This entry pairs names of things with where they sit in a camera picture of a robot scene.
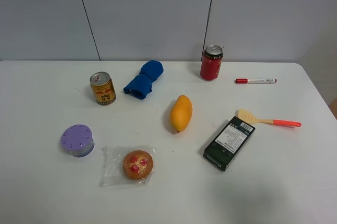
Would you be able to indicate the blue cloth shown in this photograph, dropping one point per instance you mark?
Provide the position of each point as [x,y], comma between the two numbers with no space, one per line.
[141,85]

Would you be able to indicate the yellow mango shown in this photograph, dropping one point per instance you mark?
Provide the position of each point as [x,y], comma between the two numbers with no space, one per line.
[181,113]

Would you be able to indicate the red soda can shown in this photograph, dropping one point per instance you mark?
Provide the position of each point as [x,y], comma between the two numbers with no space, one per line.
[211,62]

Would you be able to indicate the gold energy drink can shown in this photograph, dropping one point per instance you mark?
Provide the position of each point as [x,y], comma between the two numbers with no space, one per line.
[102,88]

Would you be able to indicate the red capped white marker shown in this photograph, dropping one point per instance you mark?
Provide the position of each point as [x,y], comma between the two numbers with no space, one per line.
[255,81]

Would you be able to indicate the black printed box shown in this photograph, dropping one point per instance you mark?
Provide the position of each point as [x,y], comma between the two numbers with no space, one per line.
[224,148]

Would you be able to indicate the wrapped orange pastry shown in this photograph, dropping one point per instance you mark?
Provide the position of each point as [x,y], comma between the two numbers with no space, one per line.
[124,167]

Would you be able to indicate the purple lidded round container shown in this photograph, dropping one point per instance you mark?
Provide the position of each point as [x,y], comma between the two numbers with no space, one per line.
[77,140]

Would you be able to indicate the spatula with red handle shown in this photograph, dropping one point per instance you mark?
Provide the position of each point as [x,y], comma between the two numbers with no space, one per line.
[249,118]

